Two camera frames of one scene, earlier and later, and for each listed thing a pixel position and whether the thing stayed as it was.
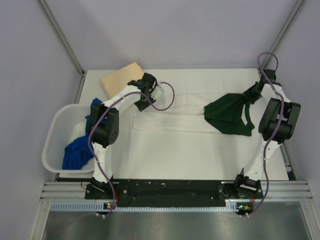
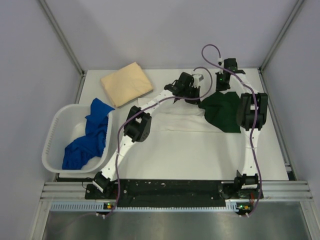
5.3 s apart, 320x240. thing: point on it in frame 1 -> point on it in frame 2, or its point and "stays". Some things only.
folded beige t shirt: x=115 y=83 stays
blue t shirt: x=76 y=155 stays
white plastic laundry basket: x=67 y=122 stays
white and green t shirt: x=212 y=113 stays
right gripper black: x=247 y=96 -> x=218 y=87
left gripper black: x=141 y=106 -> x=196 y=90
